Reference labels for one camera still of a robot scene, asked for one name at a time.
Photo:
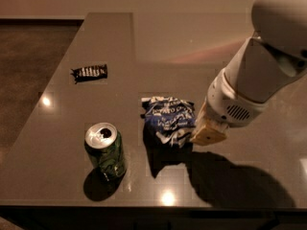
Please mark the blue chip bag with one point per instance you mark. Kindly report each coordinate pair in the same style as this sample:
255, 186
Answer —
169, 119

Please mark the green soda can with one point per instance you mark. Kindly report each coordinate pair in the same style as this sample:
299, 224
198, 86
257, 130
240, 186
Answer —
103, 143

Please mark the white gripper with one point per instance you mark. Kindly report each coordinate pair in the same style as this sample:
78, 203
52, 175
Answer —
225, 107

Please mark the black snack bar wrapper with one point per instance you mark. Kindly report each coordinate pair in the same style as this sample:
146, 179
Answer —
90, 73

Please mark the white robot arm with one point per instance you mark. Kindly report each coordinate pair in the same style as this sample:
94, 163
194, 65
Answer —
275, 56

